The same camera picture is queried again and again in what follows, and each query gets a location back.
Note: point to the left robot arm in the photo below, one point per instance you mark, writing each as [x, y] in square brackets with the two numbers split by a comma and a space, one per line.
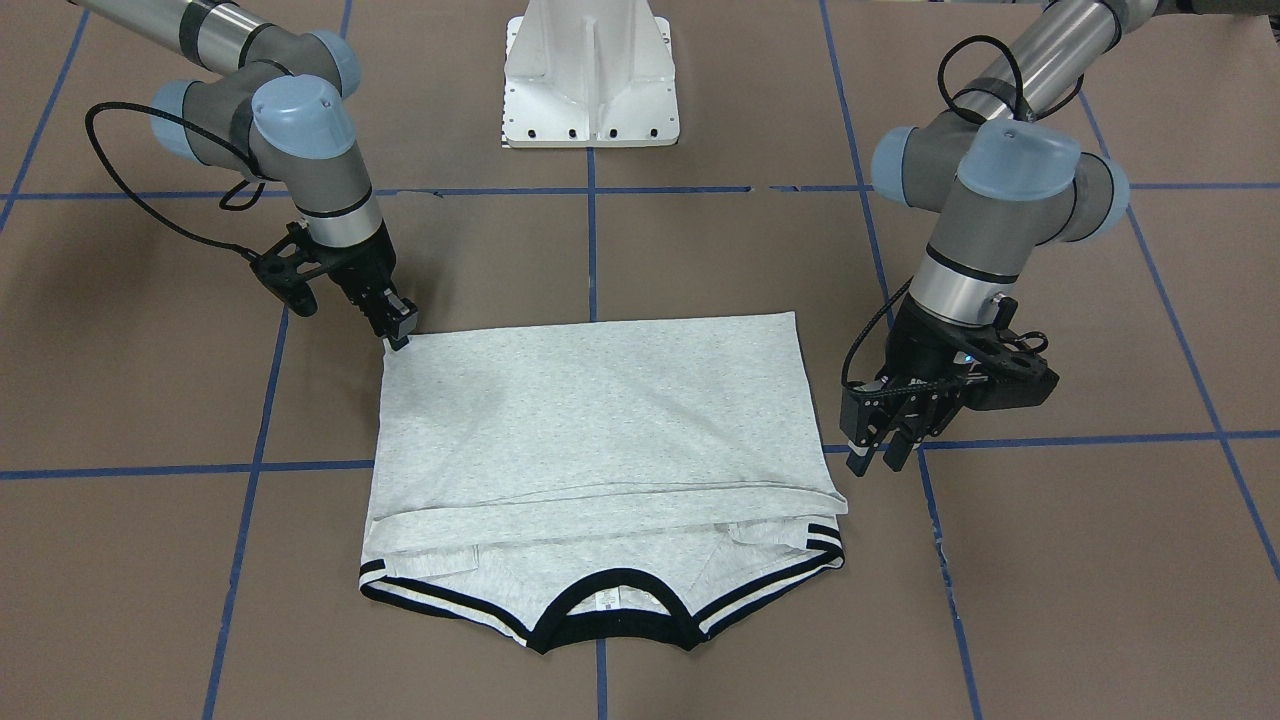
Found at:
[1001, 184]

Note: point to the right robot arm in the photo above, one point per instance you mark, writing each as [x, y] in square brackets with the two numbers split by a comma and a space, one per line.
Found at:
[276, 113]

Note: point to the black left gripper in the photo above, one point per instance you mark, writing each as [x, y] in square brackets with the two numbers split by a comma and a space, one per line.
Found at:
[925, 352]

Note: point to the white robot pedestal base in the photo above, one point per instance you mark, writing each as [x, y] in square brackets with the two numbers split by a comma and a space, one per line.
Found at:
[589, 75]

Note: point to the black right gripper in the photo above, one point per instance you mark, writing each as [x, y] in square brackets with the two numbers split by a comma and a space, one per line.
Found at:
[363, 265]

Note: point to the grey cartoon print t-shirt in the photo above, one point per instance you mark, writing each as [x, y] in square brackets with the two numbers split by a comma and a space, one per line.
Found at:
[657, 479]

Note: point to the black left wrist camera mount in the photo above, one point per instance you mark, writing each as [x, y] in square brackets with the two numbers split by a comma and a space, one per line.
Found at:
[1008, 370]

